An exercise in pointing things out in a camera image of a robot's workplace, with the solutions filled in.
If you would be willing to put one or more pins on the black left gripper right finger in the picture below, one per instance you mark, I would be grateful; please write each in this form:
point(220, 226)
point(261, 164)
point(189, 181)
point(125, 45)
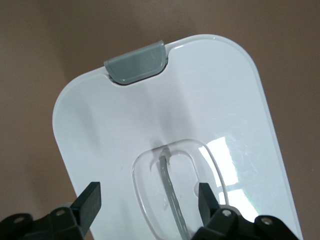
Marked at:
point(207, 202)

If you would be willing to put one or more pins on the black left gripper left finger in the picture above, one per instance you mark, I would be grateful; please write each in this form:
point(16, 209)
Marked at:
point(85, 205)

